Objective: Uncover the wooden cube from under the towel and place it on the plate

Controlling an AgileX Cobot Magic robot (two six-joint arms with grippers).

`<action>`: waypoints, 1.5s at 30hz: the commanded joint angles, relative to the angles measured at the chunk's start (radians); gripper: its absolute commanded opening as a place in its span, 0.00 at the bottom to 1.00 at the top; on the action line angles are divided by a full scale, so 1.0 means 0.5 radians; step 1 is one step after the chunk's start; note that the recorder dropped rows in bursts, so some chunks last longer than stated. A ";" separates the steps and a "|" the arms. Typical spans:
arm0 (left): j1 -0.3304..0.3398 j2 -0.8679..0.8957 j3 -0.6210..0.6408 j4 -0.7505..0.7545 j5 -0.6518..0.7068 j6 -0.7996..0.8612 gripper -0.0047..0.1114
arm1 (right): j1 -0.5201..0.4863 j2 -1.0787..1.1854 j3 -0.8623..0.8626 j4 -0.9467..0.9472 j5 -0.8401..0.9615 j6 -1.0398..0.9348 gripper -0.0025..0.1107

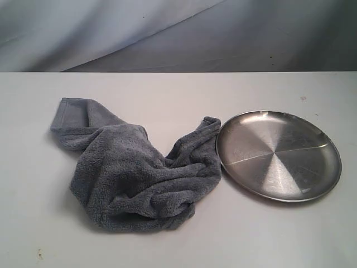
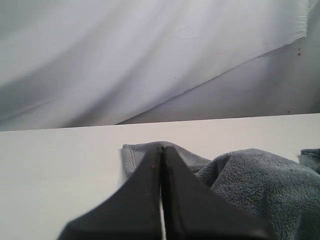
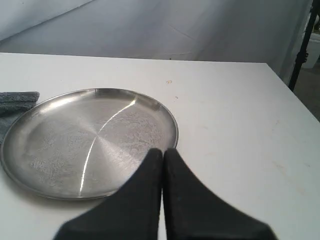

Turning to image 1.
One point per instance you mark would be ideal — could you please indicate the white backdrop cloth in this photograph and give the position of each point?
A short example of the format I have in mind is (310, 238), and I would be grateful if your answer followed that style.
(178, 36)

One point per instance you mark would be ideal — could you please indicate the round stainless steel plate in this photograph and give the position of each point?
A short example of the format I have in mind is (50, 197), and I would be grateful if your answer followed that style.
(278, 156)

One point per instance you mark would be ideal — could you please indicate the grey fleece towel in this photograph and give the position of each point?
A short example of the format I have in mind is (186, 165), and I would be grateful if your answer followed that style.
(124, 183)

